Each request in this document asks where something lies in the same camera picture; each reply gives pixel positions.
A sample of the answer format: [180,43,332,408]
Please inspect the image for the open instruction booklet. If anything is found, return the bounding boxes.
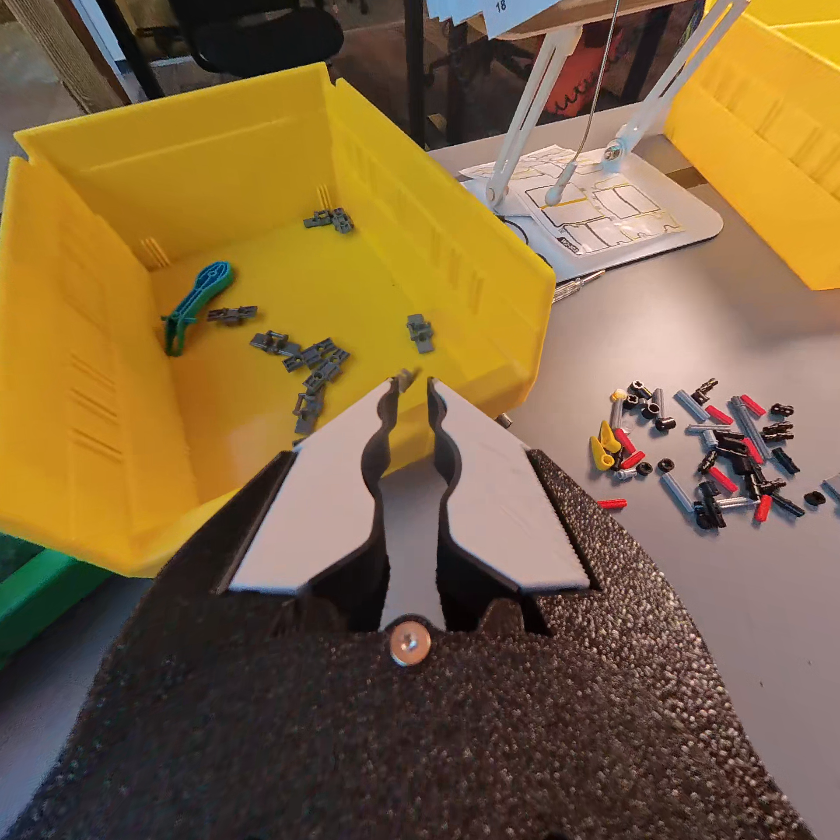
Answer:
[427,0,562,38]

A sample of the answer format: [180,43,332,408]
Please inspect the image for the green plastic storage bin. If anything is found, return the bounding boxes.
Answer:
[0,532,114,670]

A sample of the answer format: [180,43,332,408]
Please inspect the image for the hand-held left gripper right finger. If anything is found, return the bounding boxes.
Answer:
[427,377,592,595]

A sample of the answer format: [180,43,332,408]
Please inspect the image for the green bent tool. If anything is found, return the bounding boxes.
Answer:
[161,261,236,358]

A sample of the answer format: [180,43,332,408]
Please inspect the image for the grey desk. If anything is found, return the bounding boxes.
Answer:
[0,101,840,828]

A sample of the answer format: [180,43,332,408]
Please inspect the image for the yellow plastic storage bin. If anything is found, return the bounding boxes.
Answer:
[664,0,840,291]
[0,62,557,580]

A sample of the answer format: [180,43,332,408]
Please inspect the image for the grey track links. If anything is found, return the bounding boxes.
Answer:
[205,206,437,436]

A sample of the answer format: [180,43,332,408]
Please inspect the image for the beige book stand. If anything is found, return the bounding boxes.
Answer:
[484,0,750,206]

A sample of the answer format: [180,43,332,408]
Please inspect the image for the small clear-handled screwdriver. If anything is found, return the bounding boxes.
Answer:
[553,268,606,304]

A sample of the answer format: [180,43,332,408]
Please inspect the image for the background black office chair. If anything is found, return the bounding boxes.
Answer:
[167,0,347,77]

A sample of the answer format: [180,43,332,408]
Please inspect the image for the pile of small building pieces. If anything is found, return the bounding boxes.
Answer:
[588,378,807,531]

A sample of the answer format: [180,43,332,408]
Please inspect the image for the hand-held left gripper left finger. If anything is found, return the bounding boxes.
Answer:
[227,379,400,597]

